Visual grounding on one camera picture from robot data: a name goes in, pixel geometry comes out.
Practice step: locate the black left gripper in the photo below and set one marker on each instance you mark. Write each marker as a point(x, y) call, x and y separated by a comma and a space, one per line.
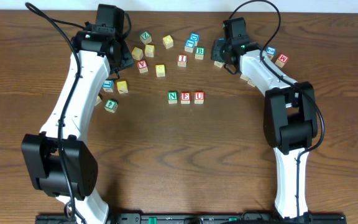
point(126, 55)

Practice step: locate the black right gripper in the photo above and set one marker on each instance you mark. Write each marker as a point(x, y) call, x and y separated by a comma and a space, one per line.
point(217, 51)

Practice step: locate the green R block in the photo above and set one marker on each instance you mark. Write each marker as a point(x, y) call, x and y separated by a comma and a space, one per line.
point(219, 64)

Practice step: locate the red U block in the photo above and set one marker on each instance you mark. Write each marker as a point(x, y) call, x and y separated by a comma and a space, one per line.
point(199, 97)

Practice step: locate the green N block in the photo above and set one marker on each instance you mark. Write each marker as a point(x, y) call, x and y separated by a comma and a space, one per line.
point(172, 97)

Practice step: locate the red E block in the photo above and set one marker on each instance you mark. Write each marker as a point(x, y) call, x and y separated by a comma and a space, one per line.
point(185, 97)

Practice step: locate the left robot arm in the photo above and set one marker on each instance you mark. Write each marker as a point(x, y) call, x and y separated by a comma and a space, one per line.
point(57, 159)

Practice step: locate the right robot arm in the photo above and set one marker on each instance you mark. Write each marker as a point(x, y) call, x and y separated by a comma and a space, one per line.
point(290, 119)

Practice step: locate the yellow C block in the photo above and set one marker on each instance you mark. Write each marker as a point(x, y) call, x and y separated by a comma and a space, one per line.
point(137, 53)

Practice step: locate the red A block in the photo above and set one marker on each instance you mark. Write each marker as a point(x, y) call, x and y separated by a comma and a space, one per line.
point(142, 66)

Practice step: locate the green B block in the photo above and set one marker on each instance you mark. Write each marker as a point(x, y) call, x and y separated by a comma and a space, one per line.
point(199, 53)

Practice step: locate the yellow S block upper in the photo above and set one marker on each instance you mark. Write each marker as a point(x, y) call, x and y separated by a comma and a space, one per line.
point(149, 50)

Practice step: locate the yellow s block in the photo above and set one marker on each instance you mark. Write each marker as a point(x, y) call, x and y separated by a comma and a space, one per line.
point(160, 70)
point(149, 50)

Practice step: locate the green Z block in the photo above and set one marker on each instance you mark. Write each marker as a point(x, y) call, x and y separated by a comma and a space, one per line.
point(145, 37)

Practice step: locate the yellow K block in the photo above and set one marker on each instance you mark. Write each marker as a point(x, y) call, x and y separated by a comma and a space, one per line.
point(122, 87)

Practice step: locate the blue P block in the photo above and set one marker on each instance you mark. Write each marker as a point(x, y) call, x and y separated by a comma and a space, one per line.
point(244, 77)

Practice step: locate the blue D block upper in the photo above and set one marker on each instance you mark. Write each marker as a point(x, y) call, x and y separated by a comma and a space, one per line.
point(195, 38)

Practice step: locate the blue L block upper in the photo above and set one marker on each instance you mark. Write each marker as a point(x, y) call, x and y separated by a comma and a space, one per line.
point(189, 46)

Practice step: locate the yellow S block lower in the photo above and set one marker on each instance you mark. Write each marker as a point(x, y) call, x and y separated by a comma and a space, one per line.
point(160, 70)

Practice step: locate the red I block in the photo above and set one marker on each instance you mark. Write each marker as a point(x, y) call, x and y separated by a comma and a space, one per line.
point(182, 60)

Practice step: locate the yellow O block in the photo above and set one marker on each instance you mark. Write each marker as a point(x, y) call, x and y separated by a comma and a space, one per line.
point(168, 41)

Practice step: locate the blue 2 block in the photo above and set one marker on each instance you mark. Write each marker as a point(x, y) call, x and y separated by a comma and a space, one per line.
point(270, 52)

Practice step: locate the green 4 block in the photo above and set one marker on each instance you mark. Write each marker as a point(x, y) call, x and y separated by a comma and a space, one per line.
point(111, 106)

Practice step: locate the yellow G block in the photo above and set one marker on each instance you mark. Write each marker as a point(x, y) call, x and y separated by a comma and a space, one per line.
point(98, 100)

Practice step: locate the red M block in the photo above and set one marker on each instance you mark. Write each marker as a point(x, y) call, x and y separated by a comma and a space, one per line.
point(281, 60)

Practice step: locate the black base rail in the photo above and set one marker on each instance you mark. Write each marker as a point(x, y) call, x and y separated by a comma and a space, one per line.
point(250, 217)

